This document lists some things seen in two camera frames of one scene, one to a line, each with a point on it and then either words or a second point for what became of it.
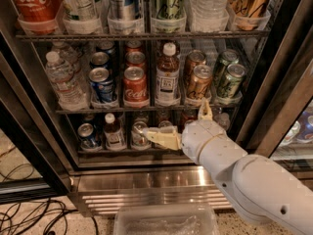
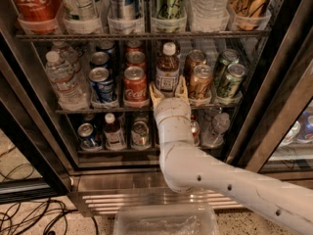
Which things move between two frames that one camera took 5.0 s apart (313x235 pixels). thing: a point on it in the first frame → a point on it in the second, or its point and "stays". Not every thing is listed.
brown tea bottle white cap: [167, 85] stays
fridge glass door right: [279, 121] stays
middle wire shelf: [142, 111] stays
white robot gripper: [198, 137] → [171, 108]
